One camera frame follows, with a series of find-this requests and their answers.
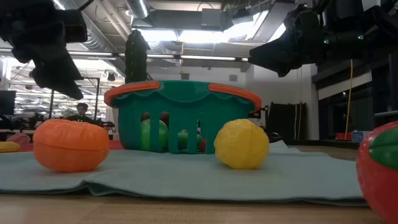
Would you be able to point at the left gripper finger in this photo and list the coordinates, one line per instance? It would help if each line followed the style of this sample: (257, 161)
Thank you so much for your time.
(62, 87)
(66, 70)

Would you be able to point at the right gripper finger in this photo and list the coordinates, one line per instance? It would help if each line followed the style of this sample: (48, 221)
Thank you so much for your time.
(290, 62)
(273, 49)

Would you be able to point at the orange toy fruit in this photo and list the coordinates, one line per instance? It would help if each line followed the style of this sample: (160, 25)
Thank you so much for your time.
(71, 146)

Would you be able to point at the pink toy fruit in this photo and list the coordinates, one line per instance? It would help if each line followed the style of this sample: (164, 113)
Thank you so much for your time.
(20, 138)

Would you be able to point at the yellow toy banana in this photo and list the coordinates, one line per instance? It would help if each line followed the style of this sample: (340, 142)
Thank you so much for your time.
(9, 147)

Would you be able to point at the yellow bumpy toy fruit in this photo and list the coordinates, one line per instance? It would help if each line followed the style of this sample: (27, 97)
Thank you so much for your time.
(241, 144)

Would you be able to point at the green toy pear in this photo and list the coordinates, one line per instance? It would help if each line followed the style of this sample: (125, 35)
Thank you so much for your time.
(164, 137)

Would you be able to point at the small red toy tomato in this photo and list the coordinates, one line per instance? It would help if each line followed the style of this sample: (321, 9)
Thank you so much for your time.
(203, 146)

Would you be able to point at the large red toy strawberry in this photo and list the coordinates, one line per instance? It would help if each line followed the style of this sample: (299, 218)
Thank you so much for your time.
(376, 186)

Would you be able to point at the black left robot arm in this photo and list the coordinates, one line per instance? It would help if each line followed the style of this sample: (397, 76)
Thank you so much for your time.
(25, 14)

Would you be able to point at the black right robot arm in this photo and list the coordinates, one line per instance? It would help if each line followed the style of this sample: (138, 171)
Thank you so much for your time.
(387, 18)

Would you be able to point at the teal plastic toy basket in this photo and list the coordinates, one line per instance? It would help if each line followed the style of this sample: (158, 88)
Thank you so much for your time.
(183, 105)

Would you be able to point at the person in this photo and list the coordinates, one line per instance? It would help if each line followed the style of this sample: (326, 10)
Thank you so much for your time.
(81, 109)

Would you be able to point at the black monitor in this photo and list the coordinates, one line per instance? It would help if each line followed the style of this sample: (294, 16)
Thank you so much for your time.
(7, 102)

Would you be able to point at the long ceiling light strip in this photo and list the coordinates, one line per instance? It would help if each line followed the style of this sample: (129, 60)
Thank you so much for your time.
(205, 58)

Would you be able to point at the grey ceiling vent box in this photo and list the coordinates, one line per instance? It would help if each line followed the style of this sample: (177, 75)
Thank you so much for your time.
(211, 17)

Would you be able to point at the green cactus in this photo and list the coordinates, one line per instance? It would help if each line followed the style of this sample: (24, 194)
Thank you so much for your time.
(136, 56)

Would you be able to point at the red plastic bin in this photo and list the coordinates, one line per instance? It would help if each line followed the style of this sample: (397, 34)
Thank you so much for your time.
(342, 136)

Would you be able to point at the blue and white box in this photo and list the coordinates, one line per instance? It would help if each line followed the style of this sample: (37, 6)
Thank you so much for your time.
(360, 136)

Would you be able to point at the light teal cloth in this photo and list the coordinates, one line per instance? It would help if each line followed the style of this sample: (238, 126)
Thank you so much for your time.
(186, 177)

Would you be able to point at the black metal frame stand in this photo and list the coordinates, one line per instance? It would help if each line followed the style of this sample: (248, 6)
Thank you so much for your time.
(97, 99)

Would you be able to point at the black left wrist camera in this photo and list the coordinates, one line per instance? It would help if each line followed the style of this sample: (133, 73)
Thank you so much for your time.
(76, 26)

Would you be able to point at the silver round ceiling duct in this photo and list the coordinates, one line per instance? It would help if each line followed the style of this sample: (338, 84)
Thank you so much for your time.
(138, 7)
(102, 37)

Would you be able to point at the black aluminium table frame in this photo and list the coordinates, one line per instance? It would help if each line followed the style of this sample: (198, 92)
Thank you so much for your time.
(329, 144)

